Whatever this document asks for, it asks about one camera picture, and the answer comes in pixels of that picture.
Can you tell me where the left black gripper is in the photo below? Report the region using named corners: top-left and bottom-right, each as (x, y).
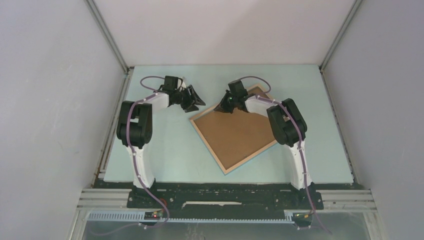
top-left (173, 85), bottom-right (205, 114)

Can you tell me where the wooden picture frame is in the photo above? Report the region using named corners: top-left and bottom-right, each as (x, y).
top-left (189, 83), bottom-right (279, 175)

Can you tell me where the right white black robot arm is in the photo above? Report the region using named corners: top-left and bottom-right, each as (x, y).
top-left (214, 79), bottom-right (313, 209)

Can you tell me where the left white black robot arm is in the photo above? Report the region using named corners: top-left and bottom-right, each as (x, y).
top-left (116, 75), bottom-right (206, 208)

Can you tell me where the left small circuit board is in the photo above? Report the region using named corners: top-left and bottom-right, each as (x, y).
top-left (143, 211), bottom-right (163, 221)

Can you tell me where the small circuit board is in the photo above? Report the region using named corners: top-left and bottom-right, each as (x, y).
top-left (292, 213), bottom-right (313, 230)
top-left (143, 211), bottom-right (163, 221)

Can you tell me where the right small circuit board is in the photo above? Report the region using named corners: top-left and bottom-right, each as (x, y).
top-left (292, 213), bottom-right (313, 230)

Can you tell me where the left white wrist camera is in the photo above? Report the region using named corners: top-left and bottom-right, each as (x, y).
top-left (178, 77), bottom-right (187, 91)

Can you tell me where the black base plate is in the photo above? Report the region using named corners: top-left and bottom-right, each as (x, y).
top-left (126, 182), bottom-right (324, 221)

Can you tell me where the aluminium rail frame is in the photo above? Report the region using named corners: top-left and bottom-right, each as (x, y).
top-left (76, 188), bottom-right (377, 224)

